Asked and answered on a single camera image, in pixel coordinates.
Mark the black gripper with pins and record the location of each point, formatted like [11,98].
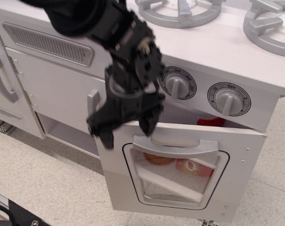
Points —
[120,108]

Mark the grey oven door handle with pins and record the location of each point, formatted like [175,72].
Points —
[205,148]

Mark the white toy oven door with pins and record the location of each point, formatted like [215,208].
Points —
[180,170]

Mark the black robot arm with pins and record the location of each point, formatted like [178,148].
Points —
[132,79]

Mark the middle grey oven knob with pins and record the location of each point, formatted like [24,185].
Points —
[177,83]

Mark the grey oven knob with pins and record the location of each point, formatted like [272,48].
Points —
[177,83]
[229,99]

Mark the right grey oven knob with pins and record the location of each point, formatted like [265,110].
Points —
[229,99]

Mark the orange toy food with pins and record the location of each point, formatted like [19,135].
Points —
[158,160]

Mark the white cabinet door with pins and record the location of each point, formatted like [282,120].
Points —
[56,91]

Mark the red toy can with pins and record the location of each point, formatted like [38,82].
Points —
[192,167]

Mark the red toy item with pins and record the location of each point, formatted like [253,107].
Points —
[210,120]

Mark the grey vent panel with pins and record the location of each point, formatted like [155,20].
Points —
[50,45]

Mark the white toy kitchen unit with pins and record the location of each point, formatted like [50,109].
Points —
[218,51]

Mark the white left appliance door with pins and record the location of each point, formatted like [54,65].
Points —
[15,107]

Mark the left grey burner grate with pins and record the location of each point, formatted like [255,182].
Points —
[179,13]

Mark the grey burner grate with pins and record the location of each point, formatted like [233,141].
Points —
[255,29]
[179,13]

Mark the right grey burner grate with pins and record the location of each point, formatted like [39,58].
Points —
[255,29]

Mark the grey cabinet door handle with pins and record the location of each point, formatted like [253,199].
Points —
[93,99]

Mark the aluminium frame rail right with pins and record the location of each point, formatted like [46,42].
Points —
[209,223]

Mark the aluminium frame rail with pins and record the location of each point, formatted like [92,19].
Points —
[6,128]
[209,223]

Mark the aluminium frame rail left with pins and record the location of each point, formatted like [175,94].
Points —
[6,128]

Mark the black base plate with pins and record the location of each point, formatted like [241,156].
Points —
[23,217]

